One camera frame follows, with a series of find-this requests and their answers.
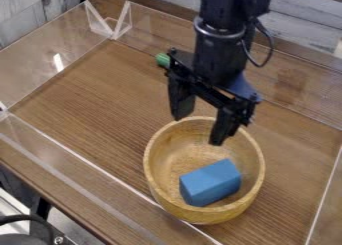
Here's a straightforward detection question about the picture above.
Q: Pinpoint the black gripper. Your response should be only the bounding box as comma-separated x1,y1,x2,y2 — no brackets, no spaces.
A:
165,17,260,146

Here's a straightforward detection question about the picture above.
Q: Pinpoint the blue rectangular block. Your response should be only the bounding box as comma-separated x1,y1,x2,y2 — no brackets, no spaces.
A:
179,159,242,207

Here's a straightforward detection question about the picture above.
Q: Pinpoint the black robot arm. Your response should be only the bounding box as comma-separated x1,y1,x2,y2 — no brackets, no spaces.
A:
165,0,271,146

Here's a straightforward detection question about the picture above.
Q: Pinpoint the brown wooden bowl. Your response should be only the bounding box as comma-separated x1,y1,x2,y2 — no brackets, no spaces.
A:
143,116,266,225

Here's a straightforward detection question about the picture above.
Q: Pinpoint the green white Expo marker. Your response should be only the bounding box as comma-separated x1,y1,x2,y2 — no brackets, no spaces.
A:
155,53,169,69

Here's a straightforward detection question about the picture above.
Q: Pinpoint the black cable loop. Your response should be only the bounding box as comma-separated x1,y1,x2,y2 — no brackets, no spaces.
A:
239,18,275,69

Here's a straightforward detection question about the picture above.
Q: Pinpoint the clear acrylic corner bracket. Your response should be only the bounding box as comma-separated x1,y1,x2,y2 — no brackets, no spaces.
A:
84,0,132,40

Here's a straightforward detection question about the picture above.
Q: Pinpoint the black equipment with cable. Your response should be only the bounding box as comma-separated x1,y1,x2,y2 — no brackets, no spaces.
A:
0,214,77,245

